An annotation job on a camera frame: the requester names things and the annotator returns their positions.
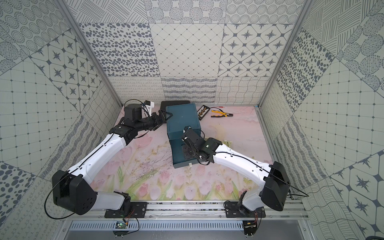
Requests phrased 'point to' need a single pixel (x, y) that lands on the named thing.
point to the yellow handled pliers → (224, 114)
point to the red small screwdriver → (221, 107)
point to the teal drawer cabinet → (178, 117)
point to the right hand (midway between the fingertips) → (188, 149)
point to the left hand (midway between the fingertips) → (168, 114)
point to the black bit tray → (202, 111)
